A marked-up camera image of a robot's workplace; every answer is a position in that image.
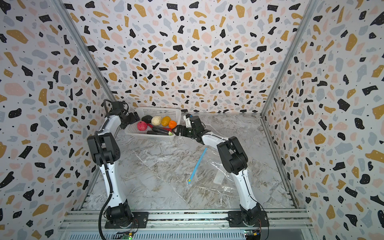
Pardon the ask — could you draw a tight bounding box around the pink toy fruit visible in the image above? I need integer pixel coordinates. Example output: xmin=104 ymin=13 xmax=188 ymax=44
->
xmin=137 ymin=121 xmax=148 ymax=131

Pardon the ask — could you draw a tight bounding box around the dark avocado toy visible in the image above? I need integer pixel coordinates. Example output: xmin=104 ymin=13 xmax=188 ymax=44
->
xmin=141 ymin=115 xmax=153 ymax=124

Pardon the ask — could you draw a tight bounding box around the white plastic basket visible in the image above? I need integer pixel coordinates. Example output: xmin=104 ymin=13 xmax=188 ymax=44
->
xmin=125 ymin=107 xmax=182 ymax=142

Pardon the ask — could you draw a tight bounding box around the yellow toy lemon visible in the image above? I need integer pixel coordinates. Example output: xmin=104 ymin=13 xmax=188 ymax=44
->
xmin=161 ymin=116 xmax=171 ymax=127

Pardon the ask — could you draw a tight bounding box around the clear zip top bag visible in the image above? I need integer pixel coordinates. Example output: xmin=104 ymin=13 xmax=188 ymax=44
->
xmin=186 ymin=147 xmax=236 ymax=195

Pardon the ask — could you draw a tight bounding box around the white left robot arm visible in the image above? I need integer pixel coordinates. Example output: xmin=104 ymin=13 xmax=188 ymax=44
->
xmin=87 ymin=100 xmax=140 ymax=228

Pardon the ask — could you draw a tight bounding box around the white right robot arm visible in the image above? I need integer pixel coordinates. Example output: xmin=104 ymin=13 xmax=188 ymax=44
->
xmin=172 ymin=114 xmax=262 ymax=226

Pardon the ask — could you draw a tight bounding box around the orange toy fruit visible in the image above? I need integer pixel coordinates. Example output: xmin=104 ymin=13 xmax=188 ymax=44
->
xmin=168 ymin=121 xmax=178 ymax=129

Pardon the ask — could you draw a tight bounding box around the red toy chili pepper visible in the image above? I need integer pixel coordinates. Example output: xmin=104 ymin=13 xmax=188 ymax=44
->
xmin=147 ymin=123 xmax=172 ymax=132

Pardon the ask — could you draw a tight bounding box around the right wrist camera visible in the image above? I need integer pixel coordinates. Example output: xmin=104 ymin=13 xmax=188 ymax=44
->
xmin=183 ymin=114 xmax=192 ymax=128

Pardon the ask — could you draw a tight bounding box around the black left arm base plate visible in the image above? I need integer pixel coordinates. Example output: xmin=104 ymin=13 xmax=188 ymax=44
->
xmin=104 ymin=211 xmax=149 ymax=231

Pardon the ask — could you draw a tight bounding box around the aluminium left corner post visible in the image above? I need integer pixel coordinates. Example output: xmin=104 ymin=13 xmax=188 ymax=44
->
xmin=52 ymin=0 xmax=116 ymax=102

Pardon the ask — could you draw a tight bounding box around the aluminium corner post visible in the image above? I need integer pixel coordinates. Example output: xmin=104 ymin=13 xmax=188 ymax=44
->
xmin=261 ymin=0 xmax=319 ymax=119
xmin=52 ymin=0 xmax=116 ymax=102

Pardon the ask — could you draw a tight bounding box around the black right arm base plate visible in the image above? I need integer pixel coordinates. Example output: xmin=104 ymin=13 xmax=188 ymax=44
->
xmin=226 ymin=211 xmax=270 ymax=228

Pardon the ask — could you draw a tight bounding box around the aluminium front rail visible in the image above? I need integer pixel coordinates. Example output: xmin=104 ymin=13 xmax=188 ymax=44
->
xmin=59 ymin=209 xmax=317 ymax=240

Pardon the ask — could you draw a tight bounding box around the aluminium right corner post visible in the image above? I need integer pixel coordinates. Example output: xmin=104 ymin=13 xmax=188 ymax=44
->
xmin=261 ymin=0 xmax=319 ymax=119

